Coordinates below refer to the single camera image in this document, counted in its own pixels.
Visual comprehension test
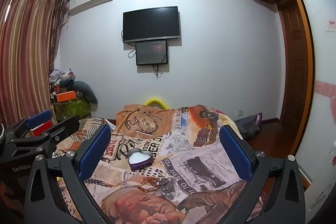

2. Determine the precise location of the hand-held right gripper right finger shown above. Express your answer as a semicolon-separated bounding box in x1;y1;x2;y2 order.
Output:
219;124;306;224

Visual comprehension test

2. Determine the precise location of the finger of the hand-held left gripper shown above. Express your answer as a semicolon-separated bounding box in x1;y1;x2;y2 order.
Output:
5;109;53;140
8;116;80;159

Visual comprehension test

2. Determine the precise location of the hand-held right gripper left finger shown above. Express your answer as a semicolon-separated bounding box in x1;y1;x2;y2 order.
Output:
24;124;113;224

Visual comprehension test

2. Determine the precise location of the purple heart-shaped tin box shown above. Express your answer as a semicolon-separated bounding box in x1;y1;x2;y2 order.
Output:
128;149;153;171

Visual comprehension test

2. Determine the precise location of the red beaded bracelet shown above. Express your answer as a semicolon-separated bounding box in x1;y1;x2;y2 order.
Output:
139;175;164;192

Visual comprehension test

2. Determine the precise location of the silver ring bracelet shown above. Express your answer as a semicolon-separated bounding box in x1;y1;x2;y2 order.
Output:
157;172;170;185

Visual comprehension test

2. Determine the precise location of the red box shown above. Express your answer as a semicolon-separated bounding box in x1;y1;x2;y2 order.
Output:
31;120;53;137

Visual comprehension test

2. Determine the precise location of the green patterned bag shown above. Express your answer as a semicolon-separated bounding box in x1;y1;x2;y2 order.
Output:
54;98;91;121

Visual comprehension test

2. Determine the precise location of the dark bag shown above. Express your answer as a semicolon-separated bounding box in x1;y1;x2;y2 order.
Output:
234;112;263;141

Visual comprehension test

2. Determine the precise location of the orange box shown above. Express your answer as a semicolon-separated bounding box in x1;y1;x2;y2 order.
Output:
56;91;78;103

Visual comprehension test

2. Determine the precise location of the pile of clothes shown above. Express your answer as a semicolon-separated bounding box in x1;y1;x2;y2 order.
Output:
49;69;77;94

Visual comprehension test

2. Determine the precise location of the printed blanket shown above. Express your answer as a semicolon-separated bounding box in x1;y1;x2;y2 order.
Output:
54;105;265;224

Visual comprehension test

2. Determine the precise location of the striped curtain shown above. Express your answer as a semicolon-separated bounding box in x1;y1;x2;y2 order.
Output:
0;0;67;130

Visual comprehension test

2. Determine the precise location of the wooden door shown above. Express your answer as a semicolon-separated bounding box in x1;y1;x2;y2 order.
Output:
277;0;310;135

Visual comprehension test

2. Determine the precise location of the small black monitor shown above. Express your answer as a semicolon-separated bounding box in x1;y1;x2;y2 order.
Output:
136;40;169;66

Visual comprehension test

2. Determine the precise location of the white sliding wardrobe door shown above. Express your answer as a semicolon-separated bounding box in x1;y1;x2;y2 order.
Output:
286;0;336;214

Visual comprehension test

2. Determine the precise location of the yellow foam ring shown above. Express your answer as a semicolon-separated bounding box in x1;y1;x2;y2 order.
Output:
144;98;169;110

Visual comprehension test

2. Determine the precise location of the black monitor cable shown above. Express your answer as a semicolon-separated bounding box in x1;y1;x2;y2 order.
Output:
153;64;165;80

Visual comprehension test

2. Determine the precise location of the black wall television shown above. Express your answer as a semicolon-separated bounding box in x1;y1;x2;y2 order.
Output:
123;6;181;43

